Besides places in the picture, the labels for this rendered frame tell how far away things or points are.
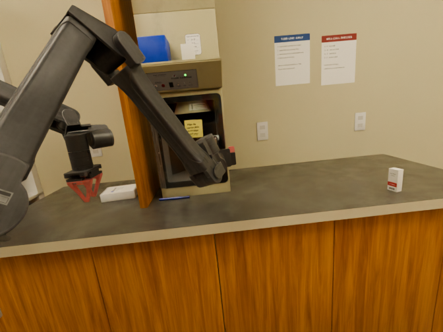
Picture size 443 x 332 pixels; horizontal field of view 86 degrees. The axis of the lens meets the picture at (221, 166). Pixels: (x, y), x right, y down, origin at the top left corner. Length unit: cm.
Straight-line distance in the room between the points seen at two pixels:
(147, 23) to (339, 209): 101
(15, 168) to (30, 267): 80
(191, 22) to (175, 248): 88
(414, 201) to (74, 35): 111
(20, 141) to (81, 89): 126
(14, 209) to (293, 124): 143
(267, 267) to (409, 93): 143
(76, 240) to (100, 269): 15
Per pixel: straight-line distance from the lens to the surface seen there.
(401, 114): 193
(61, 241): 100
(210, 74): 99
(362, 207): 99
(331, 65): 168
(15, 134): 42
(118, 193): 124
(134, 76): 58
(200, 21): 110
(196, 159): 63
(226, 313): 112
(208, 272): 99
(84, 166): 80
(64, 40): 54
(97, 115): 162
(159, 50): 98
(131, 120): 101
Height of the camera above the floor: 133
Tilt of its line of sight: 14 degrees down
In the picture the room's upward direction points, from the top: 5 degrees counter-clockwise
